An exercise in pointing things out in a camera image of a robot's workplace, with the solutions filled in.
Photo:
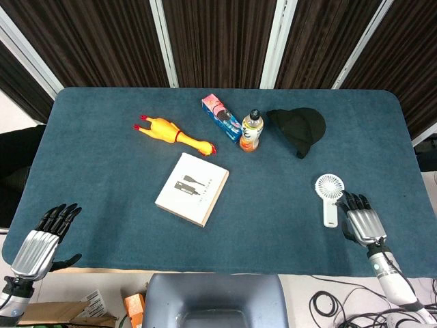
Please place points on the white handheld fan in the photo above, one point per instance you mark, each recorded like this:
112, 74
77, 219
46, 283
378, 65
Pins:
330, 198

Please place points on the dark folding screen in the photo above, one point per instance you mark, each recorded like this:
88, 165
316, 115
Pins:
222, 41

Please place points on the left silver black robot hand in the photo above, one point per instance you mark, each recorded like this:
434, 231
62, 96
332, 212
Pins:
35, 251

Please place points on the white book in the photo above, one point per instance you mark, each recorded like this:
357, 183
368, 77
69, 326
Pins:
192, 189

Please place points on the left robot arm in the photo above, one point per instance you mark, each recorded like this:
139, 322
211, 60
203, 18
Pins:
13, 300

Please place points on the orange drink bottle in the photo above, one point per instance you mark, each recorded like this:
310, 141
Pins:
251, 131

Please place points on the yellow rubber chicken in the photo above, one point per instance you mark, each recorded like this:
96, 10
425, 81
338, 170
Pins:
170, 133

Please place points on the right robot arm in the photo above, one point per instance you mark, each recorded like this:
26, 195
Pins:
392, 276

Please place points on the blue table cloth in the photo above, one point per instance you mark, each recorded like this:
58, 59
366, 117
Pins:
102, 188

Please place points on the orange box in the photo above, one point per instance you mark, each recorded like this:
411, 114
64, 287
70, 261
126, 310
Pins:
134, 305

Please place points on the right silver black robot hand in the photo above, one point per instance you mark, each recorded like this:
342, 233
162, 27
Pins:
366, 223

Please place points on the black chair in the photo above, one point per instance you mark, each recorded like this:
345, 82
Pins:
15, 164

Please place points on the black cap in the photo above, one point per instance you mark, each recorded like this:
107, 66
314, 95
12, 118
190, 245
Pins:
300, 128

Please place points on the cardboard box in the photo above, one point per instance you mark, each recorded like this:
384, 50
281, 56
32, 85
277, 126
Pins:
65, 312

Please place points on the blue cookie box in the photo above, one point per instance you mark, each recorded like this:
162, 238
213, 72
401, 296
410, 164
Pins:
222, 118

